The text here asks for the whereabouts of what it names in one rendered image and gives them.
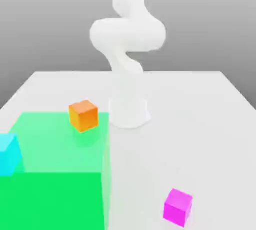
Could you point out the large green box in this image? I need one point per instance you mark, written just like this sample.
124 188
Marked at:
52 194

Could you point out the small cyan cube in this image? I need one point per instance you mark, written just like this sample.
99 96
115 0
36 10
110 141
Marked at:
9 156

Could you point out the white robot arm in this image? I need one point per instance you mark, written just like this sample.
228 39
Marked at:
128 34

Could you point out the small orange cube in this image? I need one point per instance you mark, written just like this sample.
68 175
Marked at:
84 116

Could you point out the small magenta cube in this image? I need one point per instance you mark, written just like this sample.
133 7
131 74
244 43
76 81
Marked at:
177 207

